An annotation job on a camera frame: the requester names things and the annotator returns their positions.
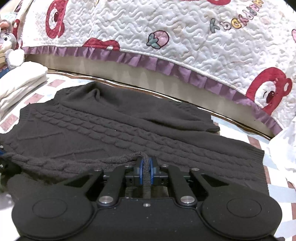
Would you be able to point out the colourful floral quilt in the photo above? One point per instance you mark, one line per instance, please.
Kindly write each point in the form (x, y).
(284, 150)

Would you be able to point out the folded white cloth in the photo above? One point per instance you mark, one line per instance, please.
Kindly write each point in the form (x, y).
(20, 81)

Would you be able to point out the grey plush rabbit toy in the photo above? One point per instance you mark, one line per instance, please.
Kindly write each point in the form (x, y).
(13, 58)

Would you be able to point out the dark brown knitted sweater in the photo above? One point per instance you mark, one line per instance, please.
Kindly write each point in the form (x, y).
(115, 129)

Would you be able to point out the white quilted bear-print bedspread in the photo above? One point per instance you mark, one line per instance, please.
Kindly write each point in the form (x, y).
(161, 27)

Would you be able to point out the checked floor mat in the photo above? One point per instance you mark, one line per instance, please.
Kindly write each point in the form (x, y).
(277, 204)

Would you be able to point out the beige bed frame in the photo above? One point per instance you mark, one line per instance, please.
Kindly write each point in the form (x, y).
(115, 69)

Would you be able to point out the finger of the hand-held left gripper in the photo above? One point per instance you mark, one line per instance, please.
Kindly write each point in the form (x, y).
(1, 153)

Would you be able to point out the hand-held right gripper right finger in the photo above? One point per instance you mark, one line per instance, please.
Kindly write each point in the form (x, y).
(153, 173)

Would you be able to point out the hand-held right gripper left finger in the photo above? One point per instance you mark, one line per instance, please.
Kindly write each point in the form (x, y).
(141, 173)

